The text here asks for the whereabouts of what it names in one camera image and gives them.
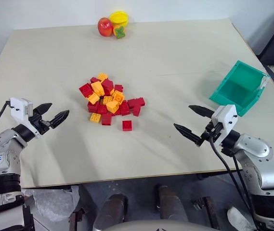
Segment red toy apple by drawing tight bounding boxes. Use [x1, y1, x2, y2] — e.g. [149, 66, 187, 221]
[97, 17, 114, 38]

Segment yellow toy star fruit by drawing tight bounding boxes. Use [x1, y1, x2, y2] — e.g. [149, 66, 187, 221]
[109, 11, 130, 29]

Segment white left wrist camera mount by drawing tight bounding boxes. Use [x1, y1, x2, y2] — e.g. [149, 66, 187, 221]
[9, 97, 41, 140]

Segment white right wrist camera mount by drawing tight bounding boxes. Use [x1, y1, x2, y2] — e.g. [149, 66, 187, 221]
[210, 104, 238, 148]

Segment clear bubble wrap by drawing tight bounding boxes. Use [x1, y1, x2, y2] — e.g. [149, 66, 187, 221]
[24, 184, 80, 222]

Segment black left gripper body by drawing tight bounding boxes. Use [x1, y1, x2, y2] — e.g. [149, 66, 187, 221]
[28, 112, 53, 136]

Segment orange toy persimmon green leaf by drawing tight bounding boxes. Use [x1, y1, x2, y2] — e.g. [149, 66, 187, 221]
[113, 26, 127, 40]

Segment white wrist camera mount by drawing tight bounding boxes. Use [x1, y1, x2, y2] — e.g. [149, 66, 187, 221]
[9, 97, 41, 140]
[210, 104, 238, 148]

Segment dark rounded shape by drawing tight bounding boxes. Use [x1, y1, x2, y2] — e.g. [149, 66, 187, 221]
[156, 184, 190, 223]
[92, 193, 129, 231]

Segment green plastic bin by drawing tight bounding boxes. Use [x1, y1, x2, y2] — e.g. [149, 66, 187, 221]
[209, 60, 271, 117]

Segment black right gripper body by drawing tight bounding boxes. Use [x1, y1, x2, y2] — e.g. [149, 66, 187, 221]
[200, 120, 223, 144]

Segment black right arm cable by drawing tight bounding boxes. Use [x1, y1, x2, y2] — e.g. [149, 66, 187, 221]
[209, 141, 258, 231]
[232, 155, 252, 205]

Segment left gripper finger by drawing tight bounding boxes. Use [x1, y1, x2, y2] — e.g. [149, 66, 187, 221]
[34, 103, 53, 116]
[49, 110, 70, 129]

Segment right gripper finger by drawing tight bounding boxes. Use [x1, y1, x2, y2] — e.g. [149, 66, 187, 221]
[188, 104, 216, 119]
[173, 123, 205, 147]

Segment grey robot torso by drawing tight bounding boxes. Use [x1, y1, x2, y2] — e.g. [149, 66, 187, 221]
[91, 219, 221, 231]

